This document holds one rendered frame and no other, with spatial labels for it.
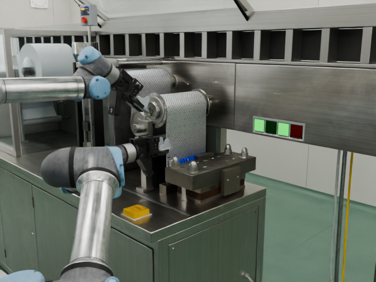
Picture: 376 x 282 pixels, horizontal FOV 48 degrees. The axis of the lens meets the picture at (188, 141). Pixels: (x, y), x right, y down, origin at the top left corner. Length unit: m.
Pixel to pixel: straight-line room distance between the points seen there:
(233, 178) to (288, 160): 2.87
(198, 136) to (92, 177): 0.83
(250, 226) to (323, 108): 0.61
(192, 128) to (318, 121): 0.54
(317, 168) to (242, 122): 2.64
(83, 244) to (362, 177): 3.50
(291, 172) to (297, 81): 2.98
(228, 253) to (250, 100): 0.65
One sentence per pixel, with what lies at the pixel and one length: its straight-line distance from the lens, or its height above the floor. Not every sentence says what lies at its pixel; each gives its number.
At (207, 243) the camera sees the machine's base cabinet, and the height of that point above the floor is 0.76.
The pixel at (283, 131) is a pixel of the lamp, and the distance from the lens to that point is 1.73.
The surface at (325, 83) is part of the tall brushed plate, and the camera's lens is 1.63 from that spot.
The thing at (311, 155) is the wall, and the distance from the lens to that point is 4.45.
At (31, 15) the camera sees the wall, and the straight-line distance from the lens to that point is 7.52.
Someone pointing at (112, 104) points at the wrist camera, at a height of 1.29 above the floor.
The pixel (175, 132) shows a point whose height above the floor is 1.15.
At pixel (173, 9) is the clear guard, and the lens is 2.15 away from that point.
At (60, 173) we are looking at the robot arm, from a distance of 1.19.
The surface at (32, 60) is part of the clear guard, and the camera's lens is 2.54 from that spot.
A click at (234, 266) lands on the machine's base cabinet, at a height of 0.59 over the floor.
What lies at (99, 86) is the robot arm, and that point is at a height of 1.39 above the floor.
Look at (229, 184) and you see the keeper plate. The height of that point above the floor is 0.95.
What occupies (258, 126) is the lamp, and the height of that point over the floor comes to 1.18.
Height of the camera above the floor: 1.52
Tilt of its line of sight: 13 degrees down
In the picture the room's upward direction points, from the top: straight up
